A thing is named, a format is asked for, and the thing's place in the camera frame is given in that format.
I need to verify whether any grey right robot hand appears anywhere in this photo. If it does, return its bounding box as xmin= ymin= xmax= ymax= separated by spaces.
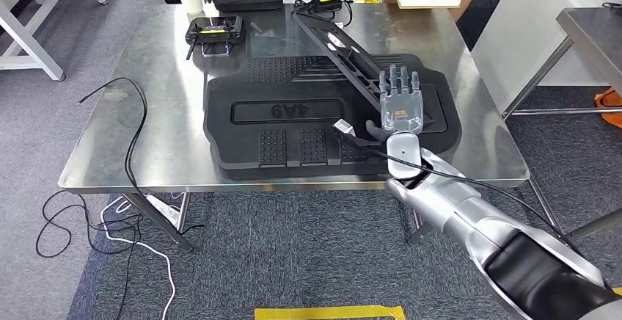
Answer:
xmin=365 ymin=64 xmax=426 ymax=142

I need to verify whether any long black plastic panel part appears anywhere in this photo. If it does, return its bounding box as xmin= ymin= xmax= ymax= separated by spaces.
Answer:
xmin=291 ymin=11 xmax=389 ymax=112

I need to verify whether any stainless steel workbench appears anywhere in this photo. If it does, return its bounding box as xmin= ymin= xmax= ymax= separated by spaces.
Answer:
xmin=58 ymin=2 xmax=567 ymax=253

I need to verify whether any black power adapter yellow label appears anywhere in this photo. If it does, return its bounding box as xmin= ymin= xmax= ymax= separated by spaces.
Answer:
xmin=293 ymin=0 xmax=355 ymax=28

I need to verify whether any large black moulded cover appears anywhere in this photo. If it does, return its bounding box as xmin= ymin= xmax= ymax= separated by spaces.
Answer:
xmin=202 ymin=54 xmax=463 ymax=180

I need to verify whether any stainless steel side table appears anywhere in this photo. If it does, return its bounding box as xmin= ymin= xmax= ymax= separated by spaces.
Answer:
xmin=502 ymin=7 xmax=622 ymax=242

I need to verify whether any black remote controller yellow label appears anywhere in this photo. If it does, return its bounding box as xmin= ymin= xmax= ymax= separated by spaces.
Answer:
xmin=184 ymin=15 xmax=245 ymax=61

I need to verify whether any orange object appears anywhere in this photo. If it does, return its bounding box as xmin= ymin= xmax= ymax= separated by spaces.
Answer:
xmin=593 ymin=87 xmax=622 ymax=130

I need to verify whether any white power strip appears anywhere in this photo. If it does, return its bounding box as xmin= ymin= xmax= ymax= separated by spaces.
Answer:
xmin=145 ymin=193 xmax=182 ymax=229

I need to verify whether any black camera bracket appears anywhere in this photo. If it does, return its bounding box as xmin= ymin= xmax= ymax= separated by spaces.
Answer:
xmin=335 ymin=130 xmax=389 ymax=150

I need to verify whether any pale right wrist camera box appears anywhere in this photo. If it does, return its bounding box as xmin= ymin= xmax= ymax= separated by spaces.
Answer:
xmin=332 ymin=118 xmax=357 ymax=139

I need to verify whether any thin black cable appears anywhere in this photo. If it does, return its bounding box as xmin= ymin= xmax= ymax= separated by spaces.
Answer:
xmin=77 ymin=76 xmax=205 ymax=236

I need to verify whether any white floor cable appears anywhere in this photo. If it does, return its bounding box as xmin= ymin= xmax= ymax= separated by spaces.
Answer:
xmin=99 ymin=192 xmax=186 ymax=320

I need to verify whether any black looped cable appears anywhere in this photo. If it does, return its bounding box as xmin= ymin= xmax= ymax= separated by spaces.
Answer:
xmin=35 ymin=190 xmax=144 ymax=320

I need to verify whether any white frame table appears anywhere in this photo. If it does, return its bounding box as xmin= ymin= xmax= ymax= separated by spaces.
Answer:
xmin=0 ymin=0 xmax=120 ymax=83

